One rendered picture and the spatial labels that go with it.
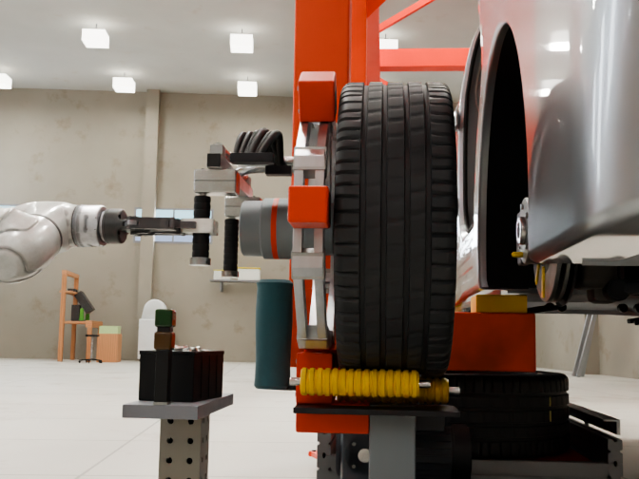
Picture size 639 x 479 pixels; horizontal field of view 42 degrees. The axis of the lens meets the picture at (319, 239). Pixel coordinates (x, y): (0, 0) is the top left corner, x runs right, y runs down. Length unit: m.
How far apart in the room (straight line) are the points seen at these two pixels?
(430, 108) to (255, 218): 0.47
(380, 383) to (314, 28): 1.16
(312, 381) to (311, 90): 0.60
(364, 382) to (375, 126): 0.52
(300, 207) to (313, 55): 0.98
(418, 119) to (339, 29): 0.87
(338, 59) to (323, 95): 0.72
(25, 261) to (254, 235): 0.50
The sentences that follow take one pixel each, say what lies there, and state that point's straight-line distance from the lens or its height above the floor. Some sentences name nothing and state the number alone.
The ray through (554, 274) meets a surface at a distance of 1.81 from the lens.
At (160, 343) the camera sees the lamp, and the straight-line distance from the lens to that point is 1.88.
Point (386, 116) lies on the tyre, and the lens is 1.68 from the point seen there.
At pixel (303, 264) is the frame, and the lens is 1.62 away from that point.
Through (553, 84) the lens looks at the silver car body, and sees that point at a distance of 1.32.
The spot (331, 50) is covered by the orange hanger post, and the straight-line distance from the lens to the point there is 2.46.
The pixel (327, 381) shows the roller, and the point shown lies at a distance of 1.73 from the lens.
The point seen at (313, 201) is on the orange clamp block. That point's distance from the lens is 1.54.
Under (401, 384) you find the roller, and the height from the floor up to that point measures 0.51.
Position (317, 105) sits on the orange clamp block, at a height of 1.08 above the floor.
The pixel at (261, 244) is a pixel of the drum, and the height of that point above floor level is 0.81.
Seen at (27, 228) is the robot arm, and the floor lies 0.80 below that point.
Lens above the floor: 0.60
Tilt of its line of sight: 7 degrees up
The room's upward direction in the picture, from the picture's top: 1 degrees clockwise
